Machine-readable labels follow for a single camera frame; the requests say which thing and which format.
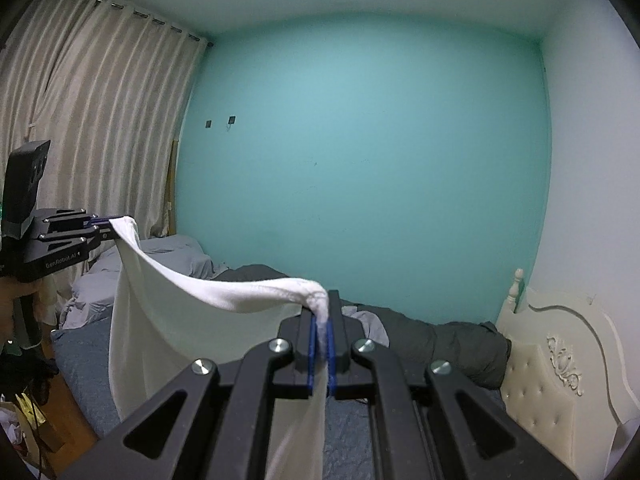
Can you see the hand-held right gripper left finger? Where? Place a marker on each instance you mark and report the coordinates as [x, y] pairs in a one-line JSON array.
[[313, 355]]

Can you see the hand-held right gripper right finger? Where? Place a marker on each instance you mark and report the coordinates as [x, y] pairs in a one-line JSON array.
[[332, 385]]

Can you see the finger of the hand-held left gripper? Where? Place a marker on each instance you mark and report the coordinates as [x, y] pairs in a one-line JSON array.
[[102, 220], [100, 235]]

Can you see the white t-shirt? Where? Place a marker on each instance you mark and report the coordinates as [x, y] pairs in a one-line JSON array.
[[200, 330]]

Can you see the person's left hand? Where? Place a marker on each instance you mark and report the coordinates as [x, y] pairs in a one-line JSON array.
[[7, 310]]

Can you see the light grey blanket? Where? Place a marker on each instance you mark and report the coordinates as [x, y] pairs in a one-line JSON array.
[[165, 255]]

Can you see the beige curtain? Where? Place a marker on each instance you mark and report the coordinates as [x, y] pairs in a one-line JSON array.
[[100, 125]]

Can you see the dark grey rolled duvet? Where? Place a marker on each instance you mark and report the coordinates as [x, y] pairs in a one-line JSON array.
[[440, 345]]

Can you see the brown paper bag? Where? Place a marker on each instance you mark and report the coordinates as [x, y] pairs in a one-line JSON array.
[[42, 427]]

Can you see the cream tufted headboard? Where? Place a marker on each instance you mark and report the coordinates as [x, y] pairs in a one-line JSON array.
[[555, 370]]

